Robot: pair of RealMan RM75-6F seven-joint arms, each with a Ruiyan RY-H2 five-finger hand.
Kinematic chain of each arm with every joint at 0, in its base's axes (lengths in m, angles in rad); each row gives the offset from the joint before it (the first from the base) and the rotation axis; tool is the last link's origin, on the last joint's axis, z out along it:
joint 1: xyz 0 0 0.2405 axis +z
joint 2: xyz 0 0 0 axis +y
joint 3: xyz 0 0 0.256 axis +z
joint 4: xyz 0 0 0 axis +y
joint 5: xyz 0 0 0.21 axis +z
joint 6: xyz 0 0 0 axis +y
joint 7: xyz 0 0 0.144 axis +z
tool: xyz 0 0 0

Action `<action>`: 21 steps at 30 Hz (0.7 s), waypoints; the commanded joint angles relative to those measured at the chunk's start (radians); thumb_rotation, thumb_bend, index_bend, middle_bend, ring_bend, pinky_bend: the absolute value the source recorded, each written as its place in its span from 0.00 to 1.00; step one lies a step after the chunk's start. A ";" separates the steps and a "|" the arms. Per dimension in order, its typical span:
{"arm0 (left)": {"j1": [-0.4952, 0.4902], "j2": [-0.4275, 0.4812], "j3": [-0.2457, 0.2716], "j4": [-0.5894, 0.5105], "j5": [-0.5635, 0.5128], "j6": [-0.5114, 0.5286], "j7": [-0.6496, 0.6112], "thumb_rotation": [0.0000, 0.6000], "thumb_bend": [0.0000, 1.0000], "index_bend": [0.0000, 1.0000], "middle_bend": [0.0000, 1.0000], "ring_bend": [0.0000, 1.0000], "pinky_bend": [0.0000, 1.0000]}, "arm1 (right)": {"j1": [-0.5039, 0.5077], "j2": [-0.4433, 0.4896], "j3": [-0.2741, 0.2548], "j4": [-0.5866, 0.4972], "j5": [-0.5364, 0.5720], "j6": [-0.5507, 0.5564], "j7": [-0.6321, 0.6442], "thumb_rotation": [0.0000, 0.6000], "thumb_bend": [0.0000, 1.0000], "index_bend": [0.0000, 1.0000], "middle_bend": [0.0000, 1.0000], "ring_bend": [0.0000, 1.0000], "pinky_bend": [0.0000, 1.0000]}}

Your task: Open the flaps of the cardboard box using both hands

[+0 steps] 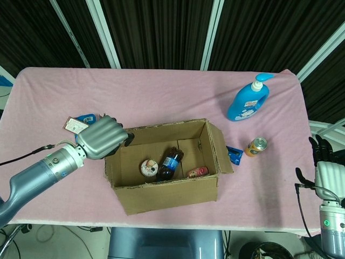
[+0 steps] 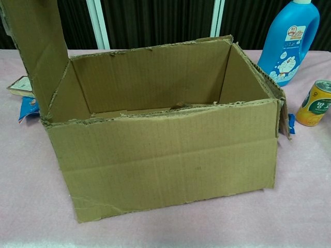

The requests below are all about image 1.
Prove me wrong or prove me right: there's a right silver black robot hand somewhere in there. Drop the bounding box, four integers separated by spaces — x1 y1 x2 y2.
295 134 345 202

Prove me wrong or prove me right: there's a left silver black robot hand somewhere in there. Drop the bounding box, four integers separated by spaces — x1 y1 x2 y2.
75 115 135 160

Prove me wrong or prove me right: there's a brown cardboard shipping box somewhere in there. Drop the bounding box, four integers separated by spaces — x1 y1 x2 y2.
103 118 234 216

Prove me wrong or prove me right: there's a light blue snack bag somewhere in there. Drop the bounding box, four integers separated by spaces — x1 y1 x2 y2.
74 113 98 128

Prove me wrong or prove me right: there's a small brown white carton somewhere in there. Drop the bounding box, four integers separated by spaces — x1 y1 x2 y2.
63 116 91 135

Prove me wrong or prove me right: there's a round printed tin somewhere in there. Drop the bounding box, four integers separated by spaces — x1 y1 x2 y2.
139 159 159 178

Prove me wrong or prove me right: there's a dark cola bottle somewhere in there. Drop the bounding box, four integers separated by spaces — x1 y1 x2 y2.
155 147 185 182

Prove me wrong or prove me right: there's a yellow mango juice can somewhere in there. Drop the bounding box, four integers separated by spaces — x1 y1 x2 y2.
244 137 268 158

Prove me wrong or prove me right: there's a pink tablecloth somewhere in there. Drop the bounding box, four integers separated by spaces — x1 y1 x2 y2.
0 66 328 238

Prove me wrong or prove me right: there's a dark blue snack packet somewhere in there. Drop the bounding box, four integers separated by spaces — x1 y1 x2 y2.
225 145 244 166

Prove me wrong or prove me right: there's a small red can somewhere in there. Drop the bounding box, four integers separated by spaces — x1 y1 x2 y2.
187 166 210 179

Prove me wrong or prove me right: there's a black waste basket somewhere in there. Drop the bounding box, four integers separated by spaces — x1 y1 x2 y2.
239 241 294 259

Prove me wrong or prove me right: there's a blue pump detergent bottle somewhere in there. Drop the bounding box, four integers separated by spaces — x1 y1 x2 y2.
226 72 275 122

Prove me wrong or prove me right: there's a dark blue robot torso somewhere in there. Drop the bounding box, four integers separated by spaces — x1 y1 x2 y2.
107 227 225 259

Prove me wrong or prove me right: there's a black pleated curtain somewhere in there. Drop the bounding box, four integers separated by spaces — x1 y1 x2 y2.
0 0 345 122

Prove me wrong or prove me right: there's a white metal rail rack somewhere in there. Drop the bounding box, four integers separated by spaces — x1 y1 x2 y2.
308 118 345 141

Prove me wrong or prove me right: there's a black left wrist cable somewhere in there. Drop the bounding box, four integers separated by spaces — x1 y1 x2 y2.
0 144 61 167

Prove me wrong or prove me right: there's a wide white frame post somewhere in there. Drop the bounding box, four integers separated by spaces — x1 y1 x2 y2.
86 0 121 70

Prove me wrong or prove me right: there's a thin white frame post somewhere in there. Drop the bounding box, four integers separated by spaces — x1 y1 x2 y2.
50 0 91 68

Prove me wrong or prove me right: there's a slanted white frame post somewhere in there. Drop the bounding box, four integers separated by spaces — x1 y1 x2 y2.
296 25 345 83

